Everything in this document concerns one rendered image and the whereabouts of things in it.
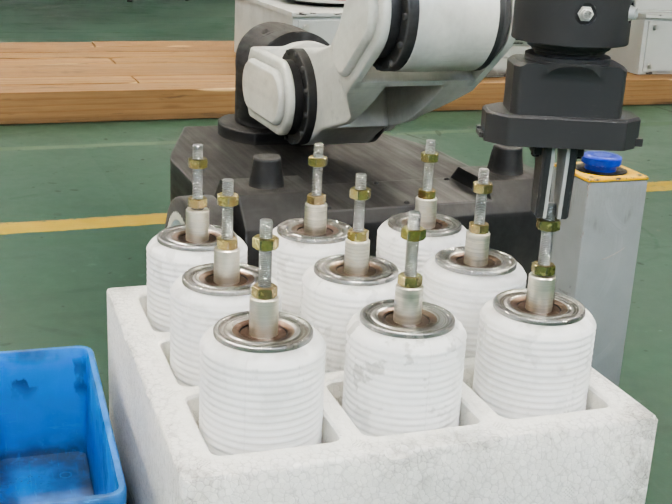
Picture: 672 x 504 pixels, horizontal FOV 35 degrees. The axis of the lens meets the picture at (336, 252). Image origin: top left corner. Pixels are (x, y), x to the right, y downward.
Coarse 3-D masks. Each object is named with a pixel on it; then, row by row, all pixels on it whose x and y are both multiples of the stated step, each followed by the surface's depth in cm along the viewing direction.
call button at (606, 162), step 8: (592, 152) 110; (600, 152) 110; (608, 152) 111; (584, 160) 109; (592, 160) 108; (600, 160) 108; (608, 160) 108; (616, 160) 108; (592, 168) 109; (600, 168) 108; (608, 168) 108; (616, 168) 109
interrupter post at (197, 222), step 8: (192, 216) 101; (200, 216) 101; (208, 216) 102; (192, 224) 101; (200, 224) 101; (208, 224) 102; (192, 232) 101; (200, 232) 101; (208, 232) 102; (192, 240) 102; (200, 240) 102
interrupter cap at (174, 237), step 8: (184, 224) 105; (160, 232) 103; (168, 232) 103; (176, 232) 103; (184, 232) 104; (216, 232) 104; (160, 240) 101; (168, 240) 101; (176, 240) 101; (184, 240) 102; (208, 240) 102; (216, 240) 102; (176, 248) 99; (184, 248) 99; (192, 248) 99; (200, 248) 99; (208, 248) 99
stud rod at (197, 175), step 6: (198, 144) 100; (192, 150) 100; (198, 150) 99; (192, 156) 100; (198, 156) 100; (198, 174) 100; (192, 180) 101; (198, 180) 100; (192, 186) 101; (198, 186) 101; (192, 192) 101; (198, 192) 101; (198, 198) 101; (198, 210) 101
